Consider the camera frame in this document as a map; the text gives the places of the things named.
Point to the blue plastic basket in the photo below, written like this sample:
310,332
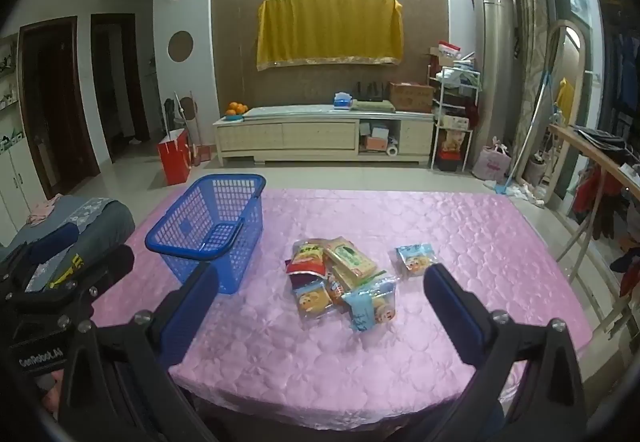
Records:
165,248

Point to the dark wooden door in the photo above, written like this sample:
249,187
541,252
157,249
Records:
55,112

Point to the blue tissue box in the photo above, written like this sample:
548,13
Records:
343,101

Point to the wooden folding table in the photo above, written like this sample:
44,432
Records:
590,147

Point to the red paper bag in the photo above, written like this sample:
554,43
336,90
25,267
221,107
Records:
173,157

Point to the black router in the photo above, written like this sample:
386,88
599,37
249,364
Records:
369,92

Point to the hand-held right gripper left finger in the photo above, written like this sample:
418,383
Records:
192,302

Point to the silver standing air conditioner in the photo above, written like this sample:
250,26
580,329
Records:
495,62

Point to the brown cardboard box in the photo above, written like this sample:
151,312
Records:
411,97

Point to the grey covered sofa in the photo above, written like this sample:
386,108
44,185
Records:
100,222

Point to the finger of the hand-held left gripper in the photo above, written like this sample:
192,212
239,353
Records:
112,264
55,239

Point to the hanging clothes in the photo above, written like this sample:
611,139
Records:
605,207

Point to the cream green snack packet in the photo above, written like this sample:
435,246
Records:
350,259

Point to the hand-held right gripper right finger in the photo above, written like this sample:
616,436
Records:
452,309

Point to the yellow cloth cover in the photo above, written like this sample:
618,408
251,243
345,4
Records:
330,32

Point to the green folded cloth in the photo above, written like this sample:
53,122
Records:
372,106

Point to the patterned curtain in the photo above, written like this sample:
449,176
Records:
525,22

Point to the purple snack packet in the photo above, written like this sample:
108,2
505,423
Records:
300,281

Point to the plate of oranges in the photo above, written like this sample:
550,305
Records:
236,111

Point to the white metal rack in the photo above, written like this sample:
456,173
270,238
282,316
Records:
457,74

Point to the white tape roll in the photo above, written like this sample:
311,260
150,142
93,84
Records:
393,150

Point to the arched standing mirror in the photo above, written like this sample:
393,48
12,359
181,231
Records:
570,67

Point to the pink bag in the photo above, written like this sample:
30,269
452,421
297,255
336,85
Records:
491,164

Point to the small light blue snack packet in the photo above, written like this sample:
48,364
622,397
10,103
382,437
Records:
414,261

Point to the pink quilted tablecloth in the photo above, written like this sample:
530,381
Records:
300,372

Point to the small red orange snack packet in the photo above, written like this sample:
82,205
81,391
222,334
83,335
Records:
336,291

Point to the cream TV cabinet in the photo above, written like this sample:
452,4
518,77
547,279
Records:
300,134

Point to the pink cloth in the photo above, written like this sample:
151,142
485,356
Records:
45,211

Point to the blue mop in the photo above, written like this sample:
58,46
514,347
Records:
506,188

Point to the brown round wall decoration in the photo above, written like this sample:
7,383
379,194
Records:
180,47

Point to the large light blue snack packet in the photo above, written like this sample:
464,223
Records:
370,309

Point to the broom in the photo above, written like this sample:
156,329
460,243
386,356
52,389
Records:
192,142

